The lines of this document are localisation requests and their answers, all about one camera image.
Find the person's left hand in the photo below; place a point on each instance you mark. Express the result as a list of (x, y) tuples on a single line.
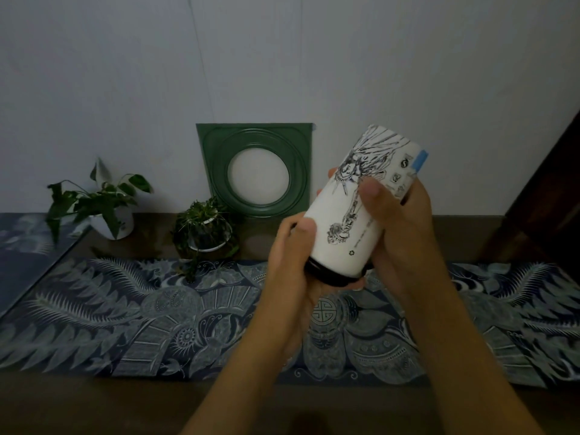
[(290, 285)]

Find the person's right hand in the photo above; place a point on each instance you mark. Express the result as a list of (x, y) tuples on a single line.
[(403, 249)]

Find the person's left thumb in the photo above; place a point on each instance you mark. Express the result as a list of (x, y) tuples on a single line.
[(304, 237)]

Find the person's right thumb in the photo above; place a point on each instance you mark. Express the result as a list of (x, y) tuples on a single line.
[(374, 203)]

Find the white illustrated paper canister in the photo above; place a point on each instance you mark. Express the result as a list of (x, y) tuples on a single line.
[(358, 208)]

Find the person's left forearm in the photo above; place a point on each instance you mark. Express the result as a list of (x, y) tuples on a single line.
[(253, 371)]

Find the person's right forearm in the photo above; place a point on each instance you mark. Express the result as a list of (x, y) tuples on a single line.
[(466, 357)]

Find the small plant in glass bowl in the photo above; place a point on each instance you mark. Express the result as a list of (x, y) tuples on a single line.
[(206, 231)]

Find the dark wooden furniture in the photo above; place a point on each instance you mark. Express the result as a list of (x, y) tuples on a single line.
[(539, 199)]

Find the blue patterned table runner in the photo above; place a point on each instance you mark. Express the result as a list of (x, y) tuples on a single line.
[(136, 312)]

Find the leafy plant in white pot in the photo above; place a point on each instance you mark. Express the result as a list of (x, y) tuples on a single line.
[(102, 203)]

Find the blue patterned flat board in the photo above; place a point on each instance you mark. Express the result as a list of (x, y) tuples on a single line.
[(27, 258)]

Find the green square round-hole frame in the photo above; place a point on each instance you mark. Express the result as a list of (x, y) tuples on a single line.
[(258, 169)]

